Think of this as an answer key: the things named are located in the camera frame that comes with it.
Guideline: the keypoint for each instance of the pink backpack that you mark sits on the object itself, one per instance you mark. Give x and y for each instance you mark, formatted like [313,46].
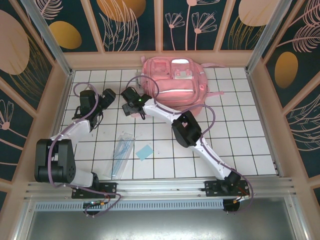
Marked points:
[175,87]

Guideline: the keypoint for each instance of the clear plastic ruler pouch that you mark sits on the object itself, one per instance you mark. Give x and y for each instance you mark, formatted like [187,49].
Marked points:
[120,157]

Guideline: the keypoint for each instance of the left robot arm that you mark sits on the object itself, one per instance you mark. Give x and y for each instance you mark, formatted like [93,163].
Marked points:
[55,160]

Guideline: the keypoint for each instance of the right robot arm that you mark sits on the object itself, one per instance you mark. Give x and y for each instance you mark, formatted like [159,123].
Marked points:
[187,130]

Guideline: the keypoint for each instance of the blue sticky note pad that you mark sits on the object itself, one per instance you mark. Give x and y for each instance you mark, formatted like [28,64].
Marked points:
[144,152]

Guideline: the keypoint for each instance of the small circuit board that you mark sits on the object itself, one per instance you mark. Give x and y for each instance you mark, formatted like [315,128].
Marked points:
[93,203]

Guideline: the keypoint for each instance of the grey metal sheet panel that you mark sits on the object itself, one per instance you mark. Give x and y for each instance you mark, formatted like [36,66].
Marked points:
[160,225]

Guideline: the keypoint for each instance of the aluminium frame post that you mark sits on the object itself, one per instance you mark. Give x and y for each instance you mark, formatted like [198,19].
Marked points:
[47,37]
[267,32]

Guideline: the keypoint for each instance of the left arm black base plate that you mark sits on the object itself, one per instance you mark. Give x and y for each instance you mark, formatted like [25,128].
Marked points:
[110,187]

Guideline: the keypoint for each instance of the aluminium mounting rail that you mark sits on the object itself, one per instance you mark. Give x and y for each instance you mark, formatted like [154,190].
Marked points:
[160,186]

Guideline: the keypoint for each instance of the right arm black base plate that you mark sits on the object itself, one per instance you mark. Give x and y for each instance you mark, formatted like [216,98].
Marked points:
[212,187]

